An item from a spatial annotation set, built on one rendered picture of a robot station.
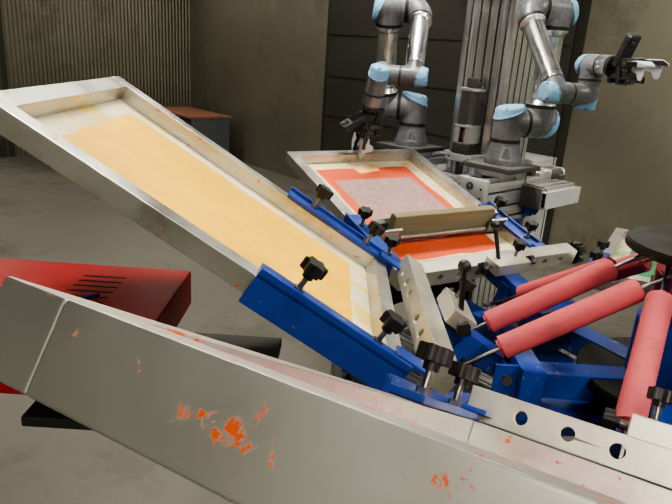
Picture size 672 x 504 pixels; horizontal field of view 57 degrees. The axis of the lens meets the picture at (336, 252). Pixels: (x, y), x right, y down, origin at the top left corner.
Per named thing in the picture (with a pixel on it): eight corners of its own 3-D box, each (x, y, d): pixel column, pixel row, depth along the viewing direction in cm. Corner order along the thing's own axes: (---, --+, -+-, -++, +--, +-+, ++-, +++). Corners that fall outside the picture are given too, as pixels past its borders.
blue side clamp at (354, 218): (340, 231, 197) (345, 212, 193) (354, 229, 199) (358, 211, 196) (388, 286, 176) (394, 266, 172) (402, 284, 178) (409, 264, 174)
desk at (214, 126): (188, 149, 963) (188, 106, 942) (231, 163, 877) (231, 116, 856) (150, 151, 922) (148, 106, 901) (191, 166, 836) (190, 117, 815)
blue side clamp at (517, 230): (473, 218, 224) (479, 201, 220) (483, 217, 226) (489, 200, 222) (528, 264, 202) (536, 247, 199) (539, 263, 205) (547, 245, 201)
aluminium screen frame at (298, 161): (284, 160, 231) (286, 151, 229) (411, 156, 259) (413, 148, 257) (393, 283, 175) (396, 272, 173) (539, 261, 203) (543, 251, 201)
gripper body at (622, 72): (646, 83, 199) (620, 81, 210) (649, 56, 196) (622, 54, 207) (627, 86, 197) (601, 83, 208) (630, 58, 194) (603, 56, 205)
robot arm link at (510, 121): (484, 135, 248) (489, 101, 244) (513, 136, 252) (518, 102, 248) (500, 140, 238) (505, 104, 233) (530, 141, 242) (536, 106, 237)
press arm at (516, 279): (485, 277, 180) (490, 263, 177) (500, 275, 183) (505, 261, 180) (524, 314, 168) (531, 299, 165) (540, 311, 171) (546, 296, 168)
